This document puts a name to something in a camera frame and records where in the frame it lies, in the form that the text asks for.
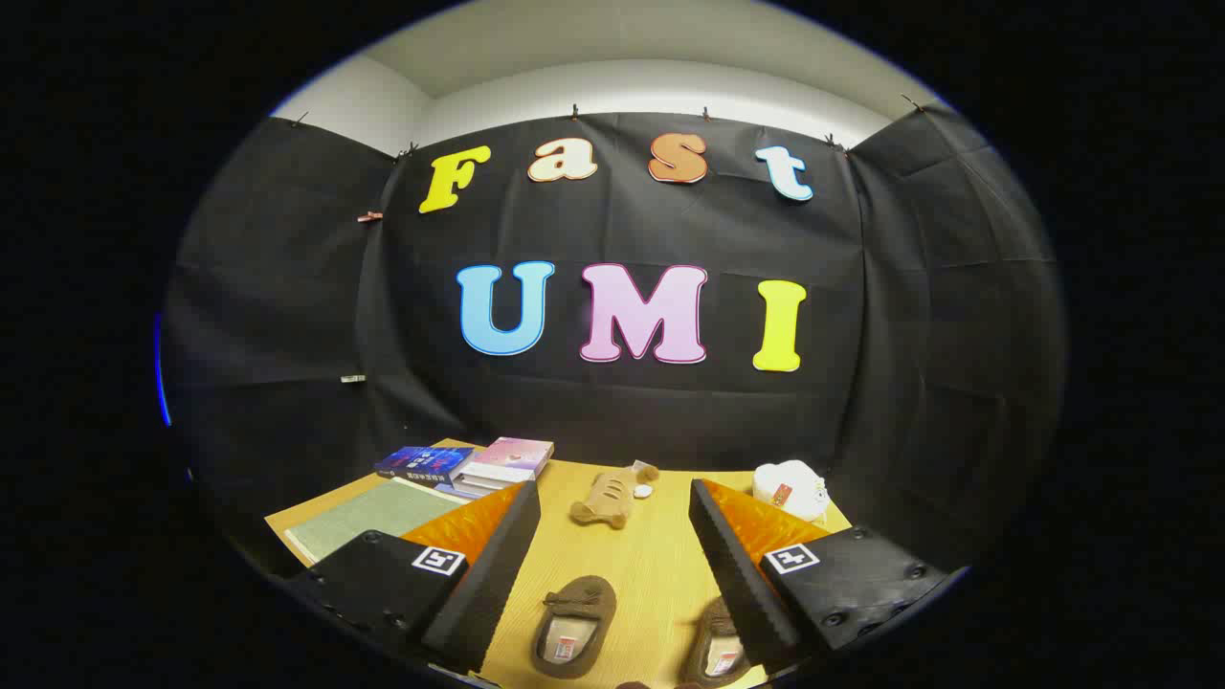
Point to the brown plush toy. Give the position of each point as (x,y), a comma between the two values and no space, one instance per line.
(603,498)

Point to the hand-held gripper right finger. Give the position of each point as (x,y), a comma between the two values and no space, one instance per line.
(742,584)

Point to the white plush toy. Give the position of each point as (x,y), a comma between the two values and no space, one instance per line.
(790,483)

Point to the blue cover book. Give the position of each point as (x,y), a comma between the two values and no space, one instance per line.
(426,463)

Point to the green fabric storage box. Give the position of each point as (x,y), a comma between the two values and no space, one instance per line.
(373,517)

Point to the black backdrop cloth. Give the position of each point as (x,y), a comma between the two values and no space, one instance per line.
(670,411)

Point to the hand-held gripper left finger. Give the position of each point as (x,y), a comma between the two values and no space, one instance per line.
(483,593)

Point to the brown fuzzy shoe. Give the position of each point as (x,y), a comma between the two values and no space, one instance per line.
(713,632)
(574,598)

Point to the grey white book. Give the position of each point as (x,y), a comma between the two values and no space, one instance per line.
(493,474)
(474,486)

